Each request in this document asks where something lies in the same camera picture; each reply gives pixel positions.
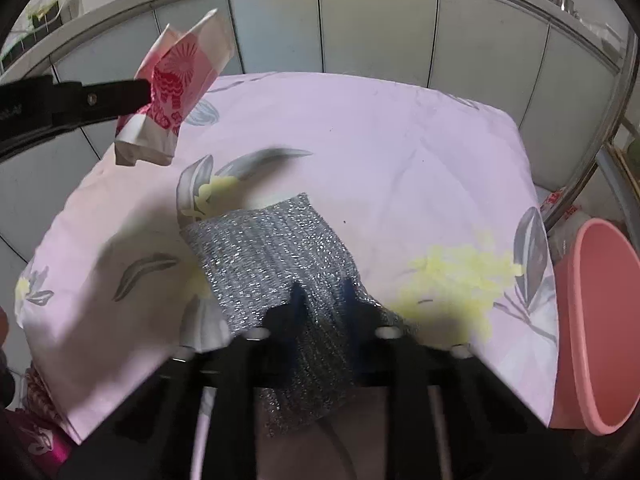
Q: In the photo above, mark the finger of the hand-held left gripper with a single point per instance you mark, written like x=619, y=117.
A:
x=115, y=97

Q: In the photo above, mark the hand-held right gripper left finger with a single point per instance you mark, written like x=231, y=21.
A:
x=295, y=310

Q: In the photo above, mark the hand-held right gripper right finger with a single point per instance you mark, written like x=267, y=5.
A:
x=352, y=310

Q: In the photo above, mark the red and white paper bag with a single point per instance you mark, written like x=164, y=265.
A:
x=175, y=80

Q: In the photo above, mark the silver scouring cloth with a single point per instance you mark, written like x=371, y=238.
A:
x=270, y=245

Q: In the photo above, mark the pink plastic bin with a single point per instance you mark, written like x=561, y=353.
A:
x=595, y=320

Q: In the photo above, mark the pink floral tablecloth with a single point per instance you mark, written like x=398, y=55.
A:
x=375, y=160

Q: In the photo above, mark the white plastic bag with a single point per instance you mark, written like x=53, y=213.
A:
x=562, y=220

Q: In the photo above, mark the kitchen counter with glass doors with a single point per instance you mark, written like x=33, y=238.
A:
x=375, y=20

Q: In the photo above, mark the red patterned bag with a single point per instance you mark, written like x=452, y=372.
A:
x=42, y=420

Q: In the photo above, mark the metal shelf rack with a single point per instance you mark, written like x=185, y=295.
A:
x=600, y=160

